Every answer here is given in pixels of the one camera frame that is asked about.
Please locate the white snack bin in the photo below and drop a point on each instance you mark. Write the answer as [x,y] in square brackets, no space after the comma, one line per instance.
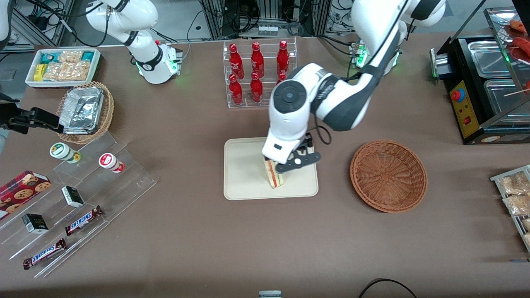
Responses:
[31,80]

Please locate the steel food pan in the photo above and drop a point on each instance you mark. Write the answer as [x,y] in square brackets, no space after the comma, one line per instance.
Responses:
[486,60]
[503,101]

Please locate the tray of packaged pastries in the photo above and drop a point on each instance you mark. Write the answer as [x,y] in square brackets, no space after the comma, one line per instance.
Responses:
[497,179]

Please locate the Snickers chocolate bar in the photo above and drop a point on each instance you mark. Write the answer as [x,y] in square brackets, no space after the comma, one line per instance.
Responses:
[83,220]
[44,253]

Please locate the yellow snack packet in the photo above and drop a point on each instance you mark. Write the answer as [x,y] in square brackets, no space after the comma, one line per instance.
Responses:
[39,73]

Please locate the brown wicker basket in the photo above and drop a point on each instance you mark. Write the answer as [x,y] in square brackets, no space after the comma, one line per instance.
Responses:
[389,176]

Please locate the green lid yogurt cup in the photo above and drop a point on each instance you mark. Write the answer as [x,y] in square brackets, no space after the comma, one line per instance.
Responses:
[61,151]

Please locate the small black carton box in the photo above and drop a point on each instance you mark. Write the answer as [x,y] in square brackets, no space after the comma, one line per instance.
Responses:
[73,196]
[35,223]

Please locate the clear acrylic stepped shelf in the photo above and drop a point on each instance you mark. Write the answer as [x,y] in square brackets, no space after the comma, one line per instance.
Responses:
[103,190]

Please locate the white power strip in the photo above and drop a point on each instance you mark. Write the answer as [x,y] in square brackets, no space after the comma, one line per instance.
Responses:
[268,30]

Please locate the teal snack packet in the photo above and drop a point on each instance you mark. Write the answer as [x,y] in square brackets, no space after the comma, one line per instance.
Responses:
[88,55]
[49,57]

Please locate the small grey device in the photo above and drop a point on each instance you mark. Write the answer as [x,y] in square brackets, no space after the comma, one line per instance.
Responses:
[270,294]

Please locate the clear cracker snack bag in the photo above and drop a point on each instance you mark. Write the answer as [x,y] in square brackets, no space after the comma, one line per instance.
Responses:
[527,240]
[513,184]
[70,56]
[526,224]
[66,71]
[517,204]

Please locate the aluminium equipment frame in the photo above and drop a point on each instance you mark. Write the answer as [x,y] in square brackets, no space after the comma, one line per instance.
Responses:
[215,20]

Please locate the red emergency stop knob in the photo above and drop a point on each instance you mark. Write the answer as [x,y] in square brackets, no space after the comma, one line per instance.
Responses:
[457,95]

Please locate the light wicker basket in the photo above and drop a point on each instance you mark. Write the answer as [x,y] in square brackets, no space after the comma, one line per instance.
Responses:
[108,111]

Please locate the red lid yogurt cup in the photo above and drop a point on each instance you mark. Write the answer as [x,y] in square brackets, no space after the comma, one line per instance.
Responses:
[108,160]

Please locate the cream plastic tray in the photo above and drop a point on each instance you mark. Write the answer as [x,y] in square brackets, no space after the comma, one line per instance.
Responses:
[244,167]

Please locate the red tartan cookie box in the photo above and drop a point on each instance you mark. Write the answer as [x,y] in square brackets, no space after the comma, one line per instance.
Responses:
[20,190]

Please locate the silver foil packets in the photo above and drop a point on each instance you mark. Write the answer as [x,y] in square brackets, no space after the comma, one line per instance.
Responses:
[83,109]

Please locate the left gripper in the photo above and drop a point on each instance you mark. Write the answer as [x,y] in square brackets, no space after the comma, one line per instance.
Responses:
[309,143]

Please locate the red cola bottle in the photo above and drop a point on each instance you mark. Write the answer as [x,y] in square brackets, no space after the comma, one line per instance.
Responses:
[283,57]
[256,88]
[235,60]
[281,76]
[235,90]
[257,59]

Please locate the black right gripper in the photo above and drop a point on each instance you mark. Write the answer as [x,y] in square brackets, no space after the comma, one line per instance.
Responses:
[21,120]

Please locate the clear acrylic bottle rack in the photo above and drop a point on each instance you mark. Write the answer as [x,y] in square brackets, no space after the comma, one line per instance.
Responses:
[267,54]

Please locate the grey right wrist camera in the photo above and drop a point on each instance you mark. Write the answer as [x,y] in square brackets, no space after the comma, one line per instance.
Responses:
[2,142]

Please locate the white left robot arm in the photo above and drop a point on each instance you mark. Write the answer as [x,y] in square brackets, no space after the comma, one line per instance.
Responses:
[298,97]

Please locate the triangle sandwich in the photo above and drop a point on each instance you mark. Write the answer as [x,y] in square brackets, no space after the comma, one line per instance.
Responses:
[274,179]

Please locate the wooden skewer stick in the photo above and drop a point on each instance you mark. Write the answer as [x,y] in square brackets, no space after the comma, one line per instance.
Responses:
[517,92]

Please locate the aluminium profile frame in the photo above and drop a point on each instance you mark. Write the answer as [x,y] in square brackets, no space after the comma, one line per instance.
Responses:
[62,20]

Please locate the black food warmer machine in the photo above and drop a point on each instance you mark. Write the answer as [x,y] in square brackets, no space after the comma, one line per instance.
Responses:
[466,111]

